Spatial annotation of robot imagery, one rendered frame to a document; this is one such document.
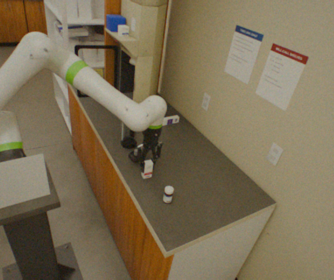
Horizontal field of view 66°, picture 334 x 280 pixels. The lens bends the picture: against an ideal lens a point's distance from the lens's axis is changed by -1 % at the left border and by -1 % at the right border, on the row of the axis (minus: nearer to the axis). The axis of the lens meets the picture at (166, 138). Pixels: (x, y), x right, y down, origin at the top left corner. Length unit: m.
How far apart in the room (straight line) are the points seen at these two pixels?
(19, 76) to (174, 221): 0.89
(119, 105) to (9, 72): 0.42
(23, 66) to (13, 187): 0.53
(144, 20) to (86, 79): 0.71
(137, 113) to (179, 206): 0.55
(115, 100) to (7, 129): 0.51
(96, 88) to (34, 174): 0.48
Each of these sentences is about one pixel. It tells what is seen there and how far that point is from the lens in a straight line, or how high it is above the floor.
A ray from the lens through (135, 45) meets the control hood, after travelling 1.73.
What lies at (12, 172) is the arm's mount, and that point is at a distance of 1.27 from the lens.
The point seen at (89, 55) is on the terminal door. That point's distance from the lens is 2.01.
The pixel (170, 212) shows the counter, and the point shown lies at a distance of 1.31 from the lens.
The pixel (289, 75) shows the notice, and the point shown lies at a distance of 1.40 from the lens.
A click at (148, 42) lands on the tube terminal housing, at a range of 1.76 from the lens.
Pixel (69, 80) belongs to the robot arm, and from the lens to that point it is 1.18.
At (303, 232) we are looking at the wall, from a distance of 1.58.
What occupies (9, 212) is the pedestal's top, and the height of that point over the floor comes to 0.94.
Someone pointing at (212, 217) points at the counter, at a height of 0.94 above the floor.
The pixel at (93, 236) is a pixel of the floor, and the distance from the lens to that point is 2.36.
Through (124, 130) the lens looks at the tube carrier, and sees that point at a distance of 1.58.
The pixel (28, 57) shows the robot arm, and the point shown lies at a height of 1.59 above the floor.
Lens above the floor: 1.94
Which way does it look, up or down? 34 degrees down
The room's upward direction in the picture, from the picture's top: 9 degrees clockwise
